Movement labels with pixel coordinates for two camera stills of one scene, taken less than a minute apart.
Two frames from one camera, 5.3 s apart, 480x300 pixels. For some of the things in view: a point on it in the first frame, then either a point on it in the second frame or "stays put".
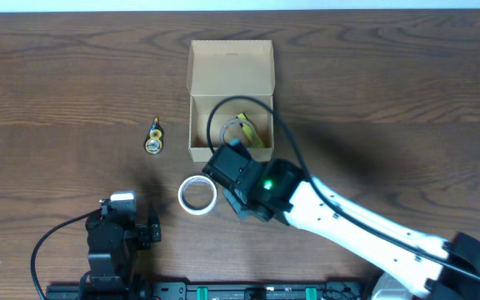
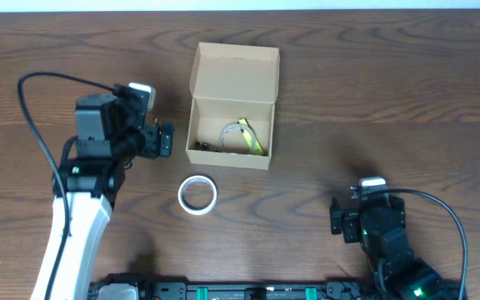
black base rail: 212,291 stays put
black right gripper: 234,199 to 350,215
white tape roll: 191,208 stays put
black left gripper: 152,232 to 154,140
